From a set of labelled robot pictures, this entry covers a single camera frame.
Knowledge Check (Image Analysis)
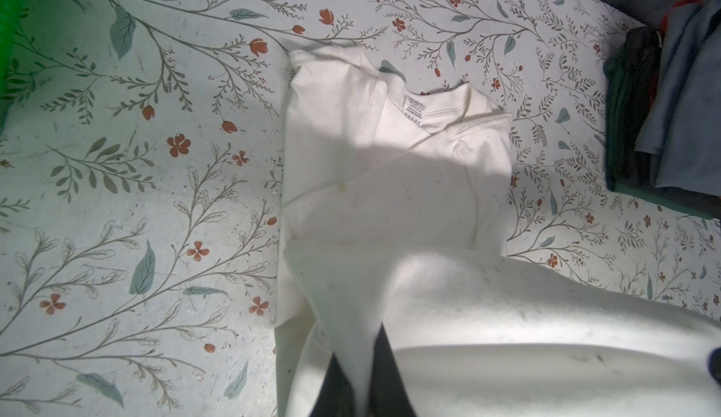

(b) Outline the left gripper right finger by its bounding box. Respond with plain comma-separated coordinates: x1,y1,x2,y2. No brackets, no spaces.
369,326,416,417

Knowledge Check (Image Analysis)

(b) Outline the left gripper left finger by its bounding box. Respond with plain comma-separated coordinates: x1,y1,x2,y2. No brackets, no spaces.
310,355,355,417

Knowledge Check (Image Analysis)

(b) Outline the white printed t-shirt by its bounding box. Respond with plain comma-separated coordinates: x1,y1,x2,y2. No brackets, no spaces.
275,46,720,416

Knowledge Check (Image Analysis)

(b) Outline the floral table mat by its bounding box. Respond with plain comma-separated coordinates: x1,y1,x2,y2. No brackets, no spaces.
1,0,720,416

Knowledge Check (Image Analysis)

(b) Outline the grey folded t-shirt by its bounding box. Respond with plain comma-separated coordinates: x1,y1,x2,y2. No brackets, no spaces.
635,0,720,196

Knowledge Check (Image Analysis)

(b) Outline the red folded t-shirt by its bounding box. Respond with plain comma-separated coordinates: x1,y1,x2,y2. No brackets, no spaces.
659,0,704,36

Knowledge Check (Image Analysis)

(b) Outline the green plastic basket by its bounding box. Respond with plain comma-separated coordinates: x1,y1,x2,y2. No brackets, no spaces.
0,0,26,129

